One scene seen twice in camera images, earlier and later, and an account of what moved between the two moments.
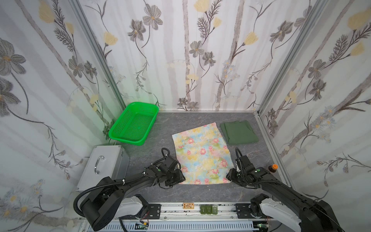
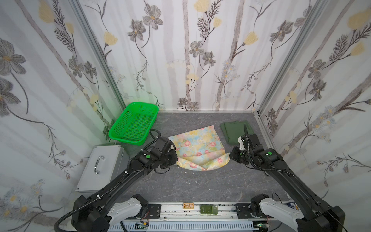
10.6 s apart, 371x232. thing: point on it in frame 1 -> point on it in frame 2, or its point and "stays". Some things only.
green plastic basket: x=133 y=125 stays
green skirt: x=239 y=132 stays
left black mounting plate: x=154 y=211 stays
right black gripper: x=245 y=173 -> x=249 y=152
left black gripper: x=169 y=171 -> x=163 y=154
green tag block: x=208 y=210 stays
